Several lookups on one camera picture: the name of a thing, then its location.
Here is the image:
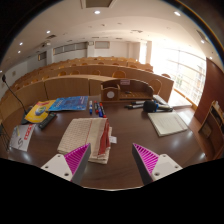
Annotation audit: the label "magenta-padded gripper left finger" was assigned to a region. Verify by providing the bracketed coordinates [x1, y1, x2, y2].
[40, 142, 92, 186]

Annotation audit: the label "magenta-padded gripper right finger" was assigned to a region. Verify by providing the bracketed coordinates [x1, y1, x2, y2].
[131, 142, 184, 186]

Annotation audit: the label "beige red-trimmed checked towel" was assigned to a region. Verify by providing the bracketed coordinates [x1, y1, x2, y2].
[56, 117, 118, 165]

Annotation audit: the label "white notepad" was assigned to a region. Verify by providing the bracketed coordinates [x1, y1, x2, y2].
[147, 111, 189, 138]

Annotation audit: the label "black remote control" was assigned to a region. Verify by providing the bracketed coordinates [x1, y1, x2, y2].
[38, 112, 58, 130]

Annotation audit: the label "black handheld microphone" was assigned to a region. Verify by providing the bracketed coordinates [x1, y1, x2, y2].
[143, 100, 174, 114]

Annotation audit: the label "blue-capped marker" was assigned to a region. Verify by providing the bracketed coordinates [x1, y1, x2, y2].
[96, 101, 104, 118]

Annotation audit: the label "red-capped marker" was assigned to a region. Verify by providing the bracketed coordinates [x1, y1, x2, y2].
[93, 100, 100, 116]
[99, 101, 107, 119]

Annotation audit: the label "blue booklet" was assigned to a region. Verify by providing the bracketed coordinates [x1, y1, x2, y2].
[48, 95, 90, 112]

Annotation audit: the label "white brochure with red print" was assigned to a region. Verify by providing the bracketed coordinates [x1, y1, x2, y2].
[9, 123, 37, 153]

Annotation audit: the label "yellow booklet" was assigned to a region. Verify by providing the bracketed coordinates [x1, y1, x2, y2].
[24, 99, 56, 124]

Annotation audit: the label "wooden shelf unit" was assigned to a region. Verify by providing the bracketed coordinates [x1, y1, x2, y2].
[198, 99, 224, 161]

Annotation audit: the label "wooden desk organizer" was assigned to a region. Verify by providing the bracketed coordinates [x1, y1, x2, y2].
[100, 78, 155, 103]

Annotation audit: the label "wooden lecture hall seat rows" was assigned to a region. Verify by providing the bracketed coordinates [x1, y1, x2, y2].
[0, 57, 175, 128]

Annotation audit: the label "dark metal-framed chair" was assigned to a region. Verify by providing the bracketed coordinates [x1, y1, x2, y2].
[0, 121, 11, 153]

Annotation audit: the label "large bright window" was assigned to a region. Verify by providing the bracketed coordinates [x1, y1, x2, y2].
[149, 44, 208, 105]

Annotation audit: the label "black gooseneck desk microphone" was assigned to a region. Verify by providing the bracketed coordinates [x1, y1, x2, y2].
[1, 73, 34, 126]

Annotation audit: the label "round ceiling lights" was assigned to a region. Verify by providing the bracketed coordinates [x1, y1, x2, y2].
[18, 9, 206, 46]

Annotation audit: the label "ceiling air vent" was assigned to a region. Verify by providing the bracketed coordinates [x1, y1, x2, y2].
[79, 0, 118, 10]

